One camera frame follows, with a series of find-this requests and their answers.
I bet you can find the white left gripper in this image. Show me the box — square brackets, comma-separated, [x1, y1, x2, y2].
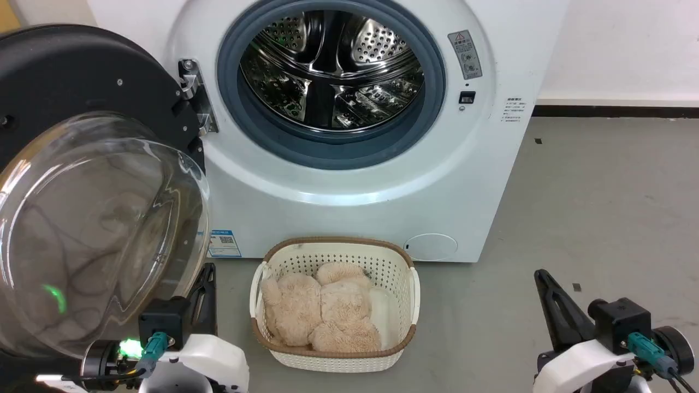
[137, 263, 250, 393]

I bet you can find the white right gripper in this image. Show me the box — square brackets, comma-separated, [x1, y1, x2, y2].
[532, 269, 637, 393]

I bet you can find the white front-load washing machine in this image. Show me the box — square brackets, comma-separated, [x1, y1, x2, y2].
[87, 0, 571, 264]

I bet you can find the metal door hinge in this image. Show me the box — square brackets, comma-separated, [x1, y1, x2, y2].
[178, 58, 220, 136]

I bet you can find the black round glass door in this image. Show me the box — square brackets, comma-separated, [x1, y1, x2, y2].
[0, 25, 211, 361]

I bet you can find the blue energy label sticker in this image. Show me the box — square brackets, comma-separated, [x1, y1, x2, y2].
[208, 230, 242, 258]

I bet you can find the beige plush toy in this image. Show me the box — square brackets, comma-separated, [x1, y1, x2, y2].
[260, 262, 383, 353]

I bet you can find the white plastic laundry basket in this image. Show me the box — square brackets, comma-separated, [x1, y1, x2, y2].
[250, 236, 421, 373]

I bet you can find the round white filter cover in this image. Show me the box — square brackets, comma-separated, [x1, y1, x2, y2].
[404, 234, 458, 261]

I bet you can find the small printed text label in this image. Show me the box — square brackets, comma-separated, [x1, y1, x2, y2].
[502, 98, 526, 124]

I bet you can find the black baseboard strip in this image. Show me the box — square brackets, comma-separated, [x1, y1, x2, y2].
[532, 105, 699, 119]

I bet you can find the stainless steel washer drum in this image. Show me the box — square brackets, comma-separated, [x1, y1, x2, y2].
[239, 10, 425, 133]

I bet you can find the grey warning sticker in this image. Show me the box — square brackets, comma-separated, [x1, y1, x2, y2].
[448, 29, 483, 81]

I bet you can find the black cable teal plug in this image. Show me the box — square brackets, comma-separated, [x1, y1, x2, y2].
[627, 332, 699, 393]
[60, 331, 169, 381]

